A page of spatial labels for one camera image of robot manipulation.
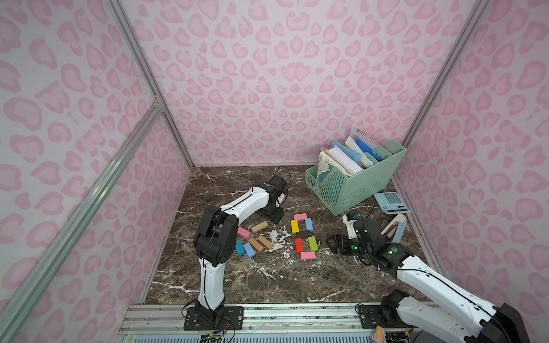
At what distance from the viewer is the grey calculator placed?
3.29 ft

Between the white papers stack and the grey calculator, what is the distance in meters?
0.31

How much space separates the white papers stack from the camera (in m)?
0.84

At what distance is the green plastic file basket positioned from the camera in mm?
849

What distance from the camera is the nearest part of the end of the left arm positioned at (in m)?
0.71
